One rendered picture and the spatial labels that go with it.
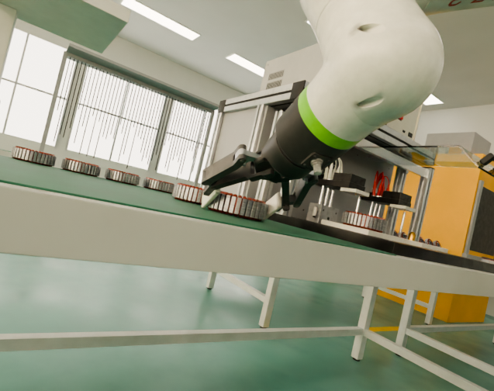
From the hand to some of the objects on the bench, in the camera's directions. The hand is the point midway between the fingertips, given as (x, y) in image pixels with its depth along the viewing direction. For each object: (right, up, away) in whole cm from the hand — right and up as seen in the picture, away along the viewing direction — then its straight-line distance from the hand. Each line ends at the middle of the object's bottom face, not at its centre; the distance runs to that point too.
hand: (237, 204), depth 62 cm
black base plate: (+40, -13, +35) cm, 55 cm away
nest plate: (+51, -13, +41) cm, 66 cm away
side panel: (-7, -2, +49) cm, 49 cm away
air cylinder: (+24, -7, +39) cm, 46 cm away
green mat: (-24, +3, +17) cm, 29 cm away
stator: (-1, -2, 0) cm, 2 cm away
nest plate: (+32, -8, +27) cm, 42 cm away
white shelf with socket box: (-64, +12, +31) cm, 72 cm away
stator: (-10, 0, +16) cm, 19 cm away
